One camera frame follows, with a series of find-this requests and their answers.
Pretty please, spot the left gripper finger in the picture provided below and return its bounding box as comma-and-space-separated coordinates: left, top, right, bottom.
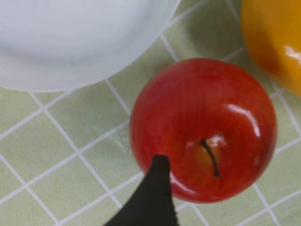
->
103, 154, 179, 226

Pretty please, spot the red apple with short stem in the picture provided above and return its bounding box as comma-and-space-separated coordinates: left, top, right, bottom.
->
129, 58, 278, 204

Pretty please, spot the yellow-orange mango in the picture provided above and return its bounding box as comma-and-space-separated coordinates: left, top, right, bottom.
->
241, 0, 301, 97

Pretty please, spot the white round plate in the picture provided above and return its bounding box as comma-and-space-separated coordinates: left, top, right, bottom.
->
0, 0, 182, 92

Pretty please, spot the green checkered tablecloth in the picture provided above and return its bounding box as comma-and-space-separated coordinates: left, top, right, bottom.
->
0, 0, 301, 226

